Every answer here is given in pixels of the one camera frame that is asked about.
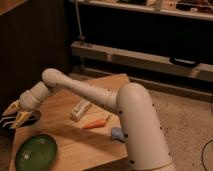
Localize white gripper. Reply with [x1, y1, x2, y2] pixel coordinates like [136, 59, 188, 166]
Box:
[3, 90, 41, 129]

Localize black white striped eraser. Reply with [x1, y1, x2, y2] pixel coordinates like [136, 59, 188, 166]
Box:
[0, 114, 16, 128]

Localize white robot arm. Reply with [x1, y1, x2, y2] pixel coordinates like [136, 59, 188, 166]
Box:
[3, 68, 176, 171]

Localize green plate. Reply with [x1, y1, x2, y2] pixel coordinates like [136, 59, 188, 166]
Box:
[15, 134, 57, 171]

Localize small white box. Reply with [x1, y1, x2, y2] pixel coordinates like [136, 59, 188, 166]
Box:
[71, 99, 91, 121]

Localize wooden table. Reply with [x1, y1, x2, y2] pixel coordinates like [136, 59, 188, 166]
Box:
[8, 73, 134, 171]

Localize orange toy carrot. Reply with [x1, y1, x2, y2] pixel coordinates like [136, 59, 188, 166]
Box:
[83, 116, 110, 129]

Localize metal pole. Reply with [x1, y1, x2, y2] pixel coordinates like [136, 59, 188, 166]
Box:
[74, 0, 86, 46]

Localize black cable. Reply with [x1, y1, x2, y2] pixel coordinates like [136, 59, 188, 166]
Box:
[201, 139, 213, 171]

